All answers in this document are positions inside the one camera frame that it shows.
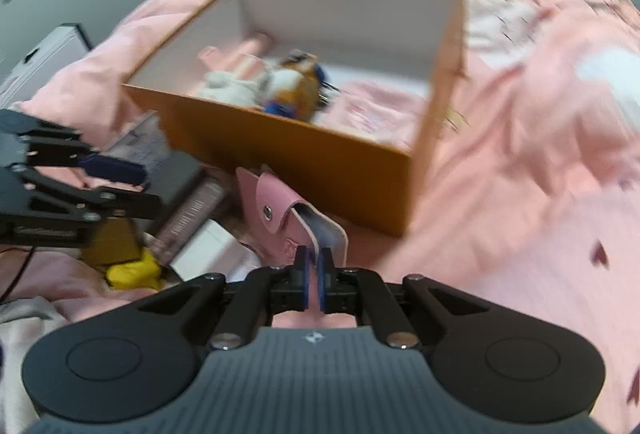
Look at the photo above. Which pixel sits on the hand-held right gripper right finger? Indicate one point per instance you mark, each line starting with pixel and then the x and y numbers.
pixel 325 279

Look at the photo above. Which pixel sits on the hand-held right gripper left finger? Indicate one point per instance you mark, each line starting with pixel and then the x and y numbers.
pixel 302 279

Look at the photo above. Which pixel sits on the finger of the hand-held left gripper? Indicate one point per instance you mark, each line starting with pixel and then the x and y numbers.
pixel 117 170
pixel 125 205

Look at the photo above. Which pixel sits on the gold box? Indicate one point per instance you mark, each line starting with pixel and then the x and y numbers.
pixel 115 239

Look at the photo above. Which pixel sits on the pink snap pouch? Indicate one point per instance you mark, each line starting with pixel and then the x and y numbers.
pixel 272 199

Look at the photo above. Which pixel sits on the orange cardboard box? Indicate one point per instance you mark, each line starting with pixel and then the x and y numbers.
pixel 325 164

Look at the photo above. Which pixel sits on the plush toy with striped hat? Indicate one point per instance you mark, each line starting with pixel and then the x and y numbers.
pixel 290 84

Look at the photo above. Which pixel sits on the yellow object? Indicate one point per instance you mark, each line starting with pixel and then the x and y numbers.
pixel 130 274

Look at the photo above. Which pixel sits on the white box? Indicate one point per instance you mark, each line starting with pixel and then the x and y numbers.
pixel 210 249

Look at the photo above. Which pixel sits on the white cloth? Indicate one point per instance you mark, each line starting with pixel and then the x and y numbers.
pixel 20 339

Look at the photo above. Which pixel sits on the white cabinet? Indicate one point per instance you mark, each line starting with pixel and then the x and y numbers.
pixel 45 59

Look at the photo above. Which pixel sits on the pink printed blanket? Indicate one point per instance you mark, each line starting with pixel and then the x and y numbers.
pixel 525 164

